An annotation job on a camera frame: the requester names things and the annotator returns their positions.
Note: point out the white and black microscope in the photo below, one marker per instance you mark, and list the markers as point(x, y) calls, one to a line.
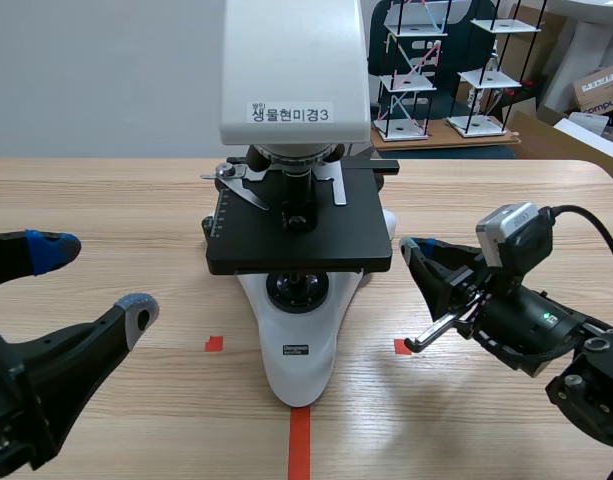
point(291, 75)

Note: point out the flat brown cardboard sheet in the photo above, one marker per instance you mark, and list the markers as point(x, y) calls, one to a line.
point(436, 136)

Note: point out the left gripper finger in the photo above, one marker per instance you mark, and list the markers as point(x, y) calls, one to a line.
point(31, 252)

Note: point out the open brown cardboard box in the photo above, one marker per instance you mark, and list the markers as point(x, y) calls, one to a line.
point(546, 140)

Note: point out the white wash basin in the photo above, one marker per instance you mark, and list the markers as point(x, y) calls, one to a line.
point(586, 40)

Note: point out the white shelf tower model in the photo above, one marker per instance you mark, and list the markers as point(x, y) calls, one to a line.
point(403, 127)
point(478, 125)

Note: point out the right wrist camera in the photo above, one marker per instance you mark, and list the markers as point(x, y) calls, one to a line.
point(511, 225)

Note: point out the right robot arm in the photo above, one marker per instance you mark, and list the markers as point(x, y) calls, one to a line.
point(596, 395)

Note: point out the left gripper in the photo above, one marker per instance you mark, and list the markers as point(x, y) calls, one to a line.
point(6, 420)

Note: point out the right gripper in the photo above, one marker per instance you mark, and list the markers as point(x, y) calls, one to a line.
point(516, 320)

